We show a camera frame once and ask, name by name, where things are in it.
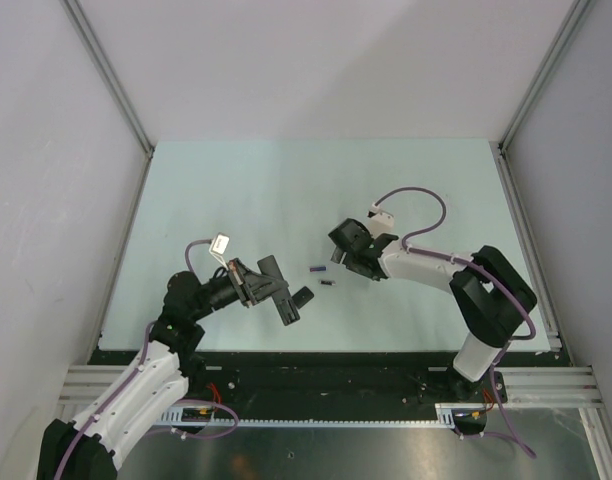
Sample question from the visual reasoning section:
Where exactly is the left aluminium frame post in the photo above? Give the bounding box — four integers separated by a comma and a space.
60, 0, 155, 159

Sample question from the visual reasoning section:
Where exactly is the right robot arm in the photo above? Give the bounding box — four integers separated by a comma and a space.
329, 218, 537, 401

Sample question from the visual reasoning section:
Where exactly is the right aluminium frame post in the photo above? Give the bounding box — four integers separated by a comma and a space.
497, 0, 597, 155

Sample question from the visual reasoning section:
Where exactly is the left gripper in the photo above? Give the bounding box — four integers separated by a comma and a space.
190, 258, 287, 321

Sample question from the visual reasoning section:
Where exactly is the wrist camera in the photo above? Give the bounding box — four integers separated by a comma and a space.
366, 203, 395, 239
209, 233, 230, 268

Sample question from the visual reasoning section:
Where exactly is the black remote control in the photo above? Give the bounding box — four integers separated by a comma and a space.
257, 255, 300, 326

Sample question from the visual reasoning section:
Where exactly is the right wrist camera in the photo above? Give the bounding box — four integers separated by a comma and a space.
366, 203, 395, 239

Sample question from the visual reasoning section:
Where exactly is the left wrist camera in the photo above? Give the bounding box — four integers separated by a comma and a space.
209, 233, 230, 268

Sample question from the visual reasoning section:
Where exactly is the black battery cover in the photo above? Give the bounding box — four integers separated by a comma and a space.
292, 286, 314, 309

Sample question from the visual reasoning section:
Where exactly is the aluminium frame post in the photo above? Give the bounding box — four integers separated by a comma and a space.
60, 0, 155, 159
497, 0, 597, 155

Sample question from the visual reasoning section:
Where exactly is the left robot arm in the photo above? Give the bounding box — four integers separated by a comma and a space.
37, 255, 299, 479

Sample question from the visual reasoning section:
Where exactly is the grey slotted cable duct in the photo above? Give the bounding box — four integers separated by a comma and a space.
158, 404, 460, 427

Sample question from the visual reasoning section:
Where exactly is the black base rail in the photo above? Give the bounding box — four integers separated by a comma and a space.
88, 348, 572, 421

